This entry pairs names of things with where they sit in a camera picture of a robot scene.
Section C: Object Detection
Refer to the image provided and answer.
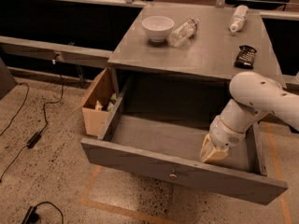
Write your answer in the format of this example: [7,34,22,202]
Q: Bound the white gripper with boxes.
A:
[200,116,246,163]

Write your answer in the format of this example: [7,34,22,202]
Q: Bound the grey top drawer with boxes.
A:
[81,76,288,205]

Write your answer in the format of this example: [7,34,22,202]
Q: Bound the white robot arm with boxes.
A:
[200,71,299,163]

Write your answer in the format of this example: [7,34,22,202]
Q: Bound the grey drawer cabinet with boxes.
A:
[108,3,284,126]

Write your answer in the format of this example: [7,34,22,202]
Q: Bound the cardboard box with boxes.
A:
[74,68,118,136]

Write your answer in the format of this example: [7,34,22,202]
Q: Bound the items inside cardboard box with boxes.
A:
[94,93,117,112]

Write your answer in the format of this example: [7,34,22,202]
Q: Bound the clear plastic bottle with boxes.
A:
[168,18,199,47]

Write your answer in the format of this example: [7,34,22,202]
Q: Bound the white ceramic bowl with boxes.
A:
[142,16,174,42]

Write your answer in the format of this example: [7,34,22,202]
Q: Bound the white plastic bottle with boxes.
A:
[229,5,249,33]

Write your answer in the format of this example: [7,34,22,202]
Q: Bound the grey metal rail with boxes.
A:
[0,36,112,68]

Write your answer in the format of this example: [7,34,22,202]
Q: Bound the black power adapter cable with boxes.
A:
[0,74,65,184]

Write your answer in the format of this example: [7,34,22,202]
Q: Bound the black plug with cable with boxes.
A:
[21,201,64,224]

